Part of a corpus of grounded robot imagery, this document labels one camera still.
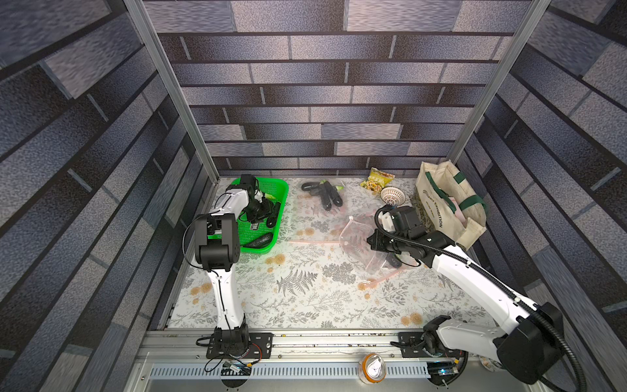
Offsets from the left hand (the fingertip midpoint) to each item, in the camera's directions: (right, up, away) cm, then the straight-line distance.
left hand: (271, 213), depth 100 cm
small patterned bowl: (+55, +7, +10) cm, 56 cm away
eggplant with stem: (+17, +12, +13) cm, 25 cm away
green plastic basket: (+1, +10, +10) cm, 14 cm away
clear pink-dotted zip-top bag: (+17, +5, +10) cm, 21 cm away
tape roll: (+34, -38, -39) cm, 64 cm away
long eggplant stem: (+24, +6, +8) cm, 26 cm away
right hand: (+36, -7, -20) cm, 42 cm away
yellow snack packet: (+49, +15, +13) cm, 52 cm away
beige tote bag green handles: (+69, +5, -12) cm, 71 cm away
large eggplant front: (+28, +8, +9) cm, 30 cm away
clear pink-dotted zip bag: (+34, -8, 0) cm, 35 cm away
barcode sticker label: (-7, -6, 0) cm, 9 cm away
